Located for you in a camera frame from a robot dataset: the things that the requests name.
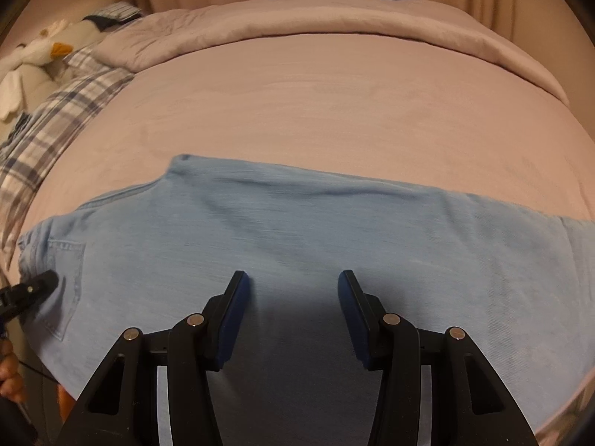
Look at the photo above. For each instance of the small plaid pillow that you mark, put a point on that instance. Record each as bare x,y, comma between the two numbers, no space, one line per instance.
83,58

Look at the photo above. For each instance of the white goose plush toy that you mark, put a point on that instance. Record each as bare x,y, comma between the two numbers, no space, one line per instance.
28,62

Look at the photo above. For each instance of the large plaid pillow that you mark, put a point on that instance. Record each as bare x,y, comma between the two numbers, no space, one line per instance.
51,134

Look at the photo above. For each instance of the light blue pants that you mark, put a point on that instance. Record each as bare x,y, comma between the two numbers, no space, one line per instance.
302,241

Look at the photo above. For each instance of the pink-grey quilt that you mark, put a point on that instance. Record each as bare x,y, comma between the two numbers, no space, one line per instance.
325,23

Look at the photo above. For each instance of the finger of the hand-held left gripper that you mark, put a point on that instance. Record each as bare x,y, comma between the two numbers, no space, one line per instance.
35,288

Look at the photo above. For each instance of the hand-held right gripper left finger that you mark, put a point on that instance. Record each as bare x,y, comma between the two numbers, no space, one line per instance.
230,330

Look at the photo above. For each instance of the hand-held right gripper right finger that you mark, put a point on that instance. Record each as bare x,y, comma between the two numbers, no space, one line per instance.
358,330

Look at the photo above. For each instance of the blue striped pillow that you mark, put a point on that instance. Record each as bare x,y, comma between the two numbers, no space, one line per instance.
116,11

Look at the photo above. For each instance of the person's left hand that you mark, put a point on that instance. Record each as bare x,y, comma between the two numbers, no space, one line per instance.
10,374

